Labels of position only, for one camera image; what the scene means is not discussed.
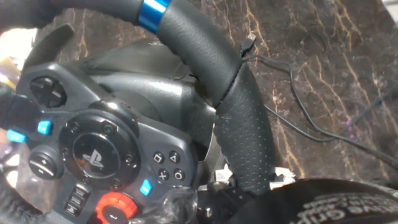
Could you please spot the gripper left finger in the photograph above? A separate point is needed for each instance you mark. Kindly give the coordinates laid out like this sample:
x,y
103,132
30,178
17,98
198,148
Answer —
x,y
224,175

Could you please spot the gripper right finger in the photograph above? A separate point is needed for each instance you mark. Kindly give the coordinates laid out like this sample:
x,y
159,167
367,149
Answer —
x,y
281,178

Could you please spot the clear plastic film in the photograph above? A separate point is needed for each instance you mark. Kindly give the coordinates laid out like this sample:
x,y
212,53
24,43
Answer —
x,y
174,205

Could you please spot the black gaming steering wheel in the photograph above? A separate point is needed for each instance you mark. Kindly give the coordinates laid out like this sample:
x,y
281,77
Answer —
x,y
199,56

